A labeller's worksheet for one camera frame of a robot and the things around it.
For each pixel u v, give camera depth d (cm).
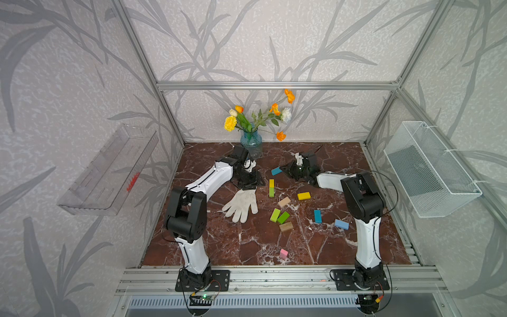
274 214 91
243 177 78
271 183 102
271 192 99
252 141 108
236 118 97
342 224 87
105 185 68
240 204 94
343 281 73
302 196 97
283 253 76
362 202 56
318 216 90
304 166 86
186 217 48
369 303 72
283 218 89
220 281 72
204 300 72
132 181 65
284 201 96
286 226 87
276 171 101
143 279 76
